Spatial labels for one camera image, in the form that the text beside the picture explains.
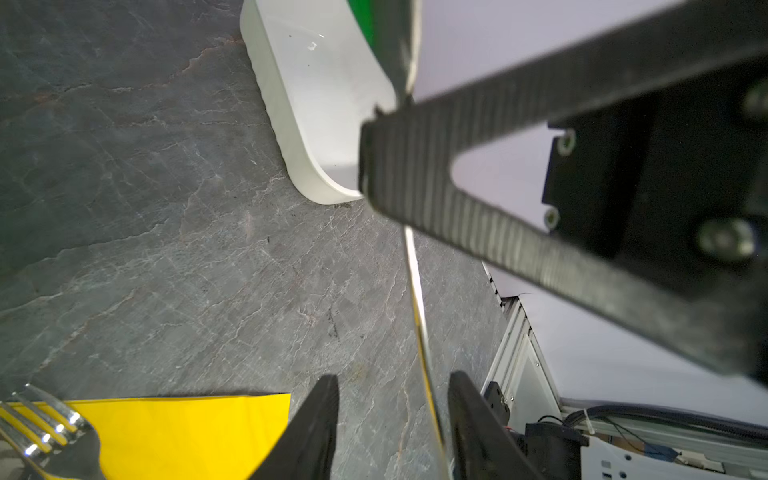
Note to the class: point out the silver spoon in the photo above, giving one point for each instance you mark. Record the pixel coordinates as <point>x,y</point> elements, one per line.
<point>392,30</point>

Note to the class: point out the yellow paper napkin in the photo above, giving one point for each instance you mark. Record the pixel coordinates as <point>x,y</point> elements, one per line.
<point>219,437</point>

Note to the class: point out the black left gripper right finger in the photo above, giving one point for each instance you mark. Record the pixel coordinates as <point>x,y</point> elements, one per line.
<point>482,448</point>

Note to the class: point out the white plastic tray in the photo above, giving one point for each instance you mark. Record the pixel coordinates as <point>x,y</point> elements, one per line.
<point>319,82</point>

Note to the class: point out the silver fork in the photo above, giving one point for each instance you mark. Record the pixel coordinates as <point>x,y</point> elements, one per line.
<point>52,437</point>

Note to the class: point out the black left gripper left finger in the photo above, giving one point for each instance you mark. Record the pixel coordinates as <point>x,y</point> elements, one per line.
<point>307,446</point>

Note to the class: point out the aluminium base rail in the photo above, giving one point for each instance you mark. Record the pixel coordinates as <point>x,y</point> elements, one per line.
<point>524,384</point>

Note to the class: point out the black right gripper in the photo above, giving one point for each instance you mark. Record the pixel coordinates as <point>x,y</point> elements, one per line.
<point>658,178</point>

